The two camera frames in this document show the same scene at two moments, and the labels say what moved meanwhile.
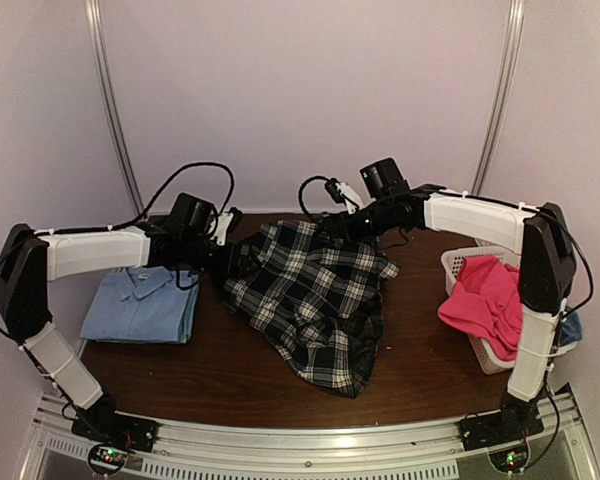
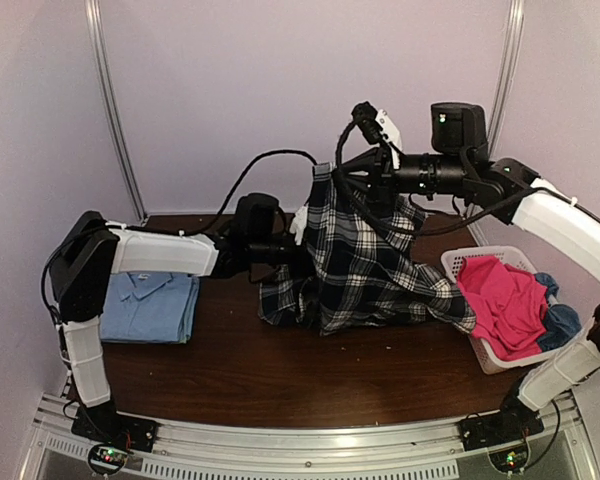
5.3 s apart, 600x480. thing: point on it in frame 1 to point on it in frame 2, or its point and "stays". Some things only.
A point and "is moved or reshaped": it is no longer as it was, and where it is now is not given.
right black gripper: (337, 230) to (380, 183)
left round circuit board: (108, 458) stays
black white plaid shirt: (318, 301) is moved or reshaped
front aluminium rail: (426, 450) stays
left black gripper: (226, 266) to (302, 256)
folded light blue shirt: (142, 305) stays
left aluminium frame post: (107, 90) stays
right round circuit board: (510, 460) stays
